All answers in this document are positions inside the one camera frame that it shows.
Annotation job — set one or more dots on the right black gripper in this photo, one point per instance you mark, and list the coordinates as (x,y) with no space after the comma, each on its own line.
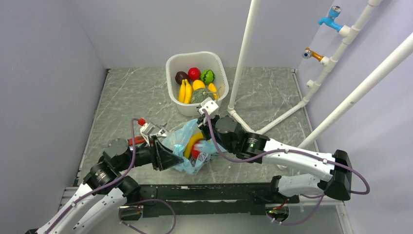
(204,128)

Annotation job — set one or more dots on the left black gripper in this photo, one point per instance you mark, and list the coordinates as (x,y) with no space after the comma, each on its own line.
(162,158)

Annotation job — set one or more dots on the light blue plastic bag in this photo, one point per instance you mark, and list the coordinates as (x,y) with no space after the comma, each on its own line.
(177,142)

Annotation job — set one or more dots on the red fake pomegranate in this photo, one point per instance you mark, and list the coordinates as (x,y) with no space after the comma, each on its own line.
(194,153)

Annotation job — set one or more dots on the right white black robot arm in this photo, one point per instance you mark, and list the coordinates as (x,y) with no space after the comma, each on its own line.
(321,173)

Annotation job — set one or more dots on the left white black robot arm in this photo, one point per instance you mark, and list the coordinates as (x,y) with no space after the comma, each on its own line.
(104,189)

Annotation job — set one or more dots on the grey green fake melon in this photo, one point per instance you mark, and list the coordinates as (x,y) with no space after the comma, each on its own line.
(200,95)

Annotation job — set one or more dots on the small yellow fake fruit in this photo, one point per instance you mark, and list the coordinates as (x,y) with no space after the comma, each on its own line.
(212,88)

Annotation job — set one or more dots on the yellow fake banana bunch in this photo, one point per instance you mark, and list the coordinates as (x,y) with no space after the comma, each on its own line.
(185,92)

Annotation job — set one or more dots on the orange yellow fake mango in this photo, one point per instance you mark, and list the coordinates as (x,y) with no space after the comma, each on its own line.
(198,84)

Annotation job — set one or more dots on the green fake watermelon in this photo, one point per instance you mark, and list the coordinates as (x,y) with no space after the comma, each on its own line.
(207,76)

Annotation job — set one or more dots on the red fake apple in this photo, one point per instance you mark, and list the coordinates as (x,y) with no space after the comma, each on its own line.
(194,73)

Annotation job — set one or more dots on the dark brown fake fruit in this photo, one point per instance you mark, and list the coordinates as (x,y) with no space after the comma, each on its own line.
(180,76)

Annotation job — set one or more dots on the white plastic basket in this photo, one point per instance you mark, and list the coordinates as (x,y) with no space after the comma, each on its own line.
(202,60)

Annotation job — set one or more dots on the orange brass tap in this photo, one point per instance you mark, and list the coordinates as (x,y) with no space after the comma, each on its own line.
(308,53)

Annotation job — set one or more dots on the blue plastic tap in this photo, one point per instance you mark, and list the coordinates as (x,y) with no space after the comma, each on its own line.
(329,20)

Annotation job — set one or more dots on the diagonal white pipe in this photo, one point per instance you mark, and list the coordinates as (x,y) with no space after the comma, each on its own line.
(394,59)

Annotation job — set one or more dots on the red handled adjustable wrench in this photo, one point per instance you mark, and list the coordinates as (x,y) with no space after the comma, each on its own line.
(139,139)

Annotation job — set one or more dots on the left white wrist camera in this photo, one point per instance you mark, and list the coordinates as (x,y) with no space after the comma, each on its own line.
(150,129)

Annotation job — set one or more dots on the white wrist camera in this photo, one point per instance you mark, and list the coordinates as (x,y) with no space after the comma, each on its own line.
(210,106)
(150,129)

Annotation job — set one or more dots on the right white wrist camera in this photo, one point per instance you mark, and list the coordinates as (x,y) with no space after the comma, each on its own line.
(210,106)

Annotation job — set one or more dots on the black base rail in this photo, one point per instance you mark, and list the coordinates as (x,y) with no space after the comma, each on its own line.
(205,199)

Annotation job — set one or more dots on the white pvc pipe frame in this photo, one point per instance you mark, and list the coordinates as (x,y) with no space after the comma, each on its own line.
(274,31)

